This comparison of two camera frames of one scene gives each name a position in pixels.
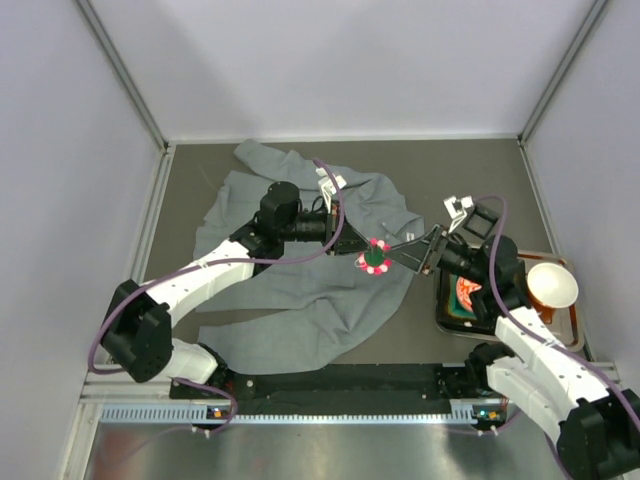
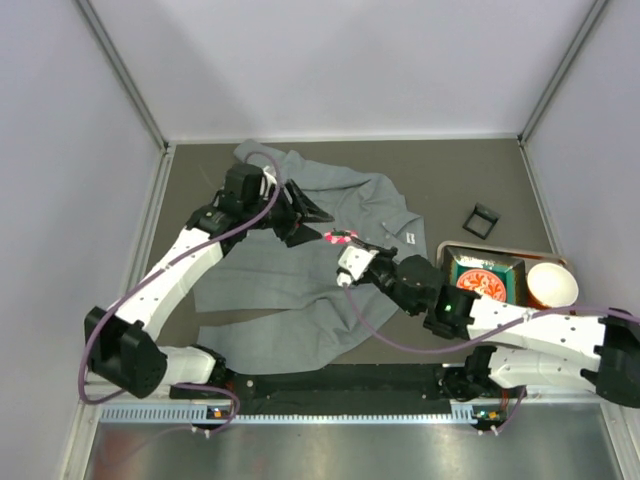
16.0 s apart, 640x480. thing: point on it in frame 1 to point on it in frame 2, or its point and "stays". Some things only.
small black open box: x=480 y=222 stays
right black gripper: x=435 y=251 to x=378 y=263
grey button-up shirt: x=301 y=310 stays
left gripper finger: x=351 y=241 to x=308 y=210
